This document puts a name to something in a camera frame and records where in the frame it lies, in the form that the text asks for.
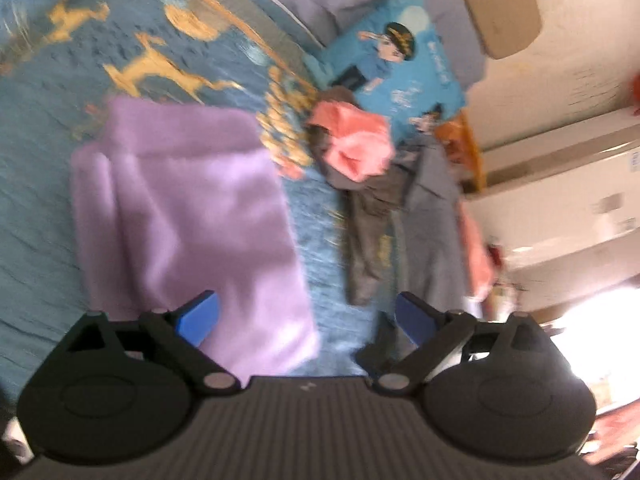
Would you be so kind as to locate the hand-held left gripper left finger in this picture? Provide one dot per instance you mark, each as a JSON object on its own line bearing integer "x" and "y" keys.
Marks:
{"x": 200, "y": 317}

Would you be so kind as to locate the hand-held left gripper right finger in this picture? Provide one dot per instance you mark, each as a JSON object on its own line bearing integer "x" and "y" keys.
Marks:
{"x": 415, "y": 320}

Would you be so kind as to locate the purple sweatshirt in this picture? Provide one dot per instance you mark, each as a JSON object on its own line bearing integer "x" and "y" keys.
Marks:
{"x": 190, "y": 200}

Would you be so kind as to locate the pink fleece cloth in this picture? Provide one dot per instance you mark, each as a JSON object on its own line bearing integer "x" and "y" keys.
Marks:
{"x": 357, "y": 145}
{"x": 477, "y": 255}

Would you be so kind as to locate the grey garment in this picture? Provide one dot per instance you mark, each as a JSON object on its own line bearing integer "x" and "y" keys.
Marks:
{"x": 432, "y": 230}

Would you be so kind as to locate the brown garment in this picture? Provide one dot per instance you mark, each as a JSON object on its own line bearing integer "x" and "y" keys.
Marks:
{"x": 367, "y": 240}

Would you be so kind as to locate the orange bag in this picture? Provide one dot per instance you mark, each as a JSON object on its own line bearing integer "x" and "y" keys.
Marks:
{"x": 460, "y": 150}

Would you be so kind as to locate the blue patterned bedsheet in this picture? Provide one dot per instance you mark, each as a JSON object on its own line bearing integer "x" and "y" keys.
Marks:
{"x": 50, "y": 210}

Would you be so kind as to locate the white cabinet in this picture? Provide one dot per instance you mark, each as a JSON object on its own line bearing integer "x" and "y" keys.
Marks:
{"x": 560, "y": 200}

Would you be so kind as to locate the blue cartoon printed pillow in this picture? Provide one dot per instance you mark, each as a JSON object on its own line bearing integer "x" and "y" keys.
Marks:
{"x": 400, "y": 75}

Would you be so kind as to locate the beige headboard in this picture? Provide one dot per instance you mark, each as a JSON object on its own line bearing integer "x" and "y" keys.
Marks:
{"x": 500, "y": 5}

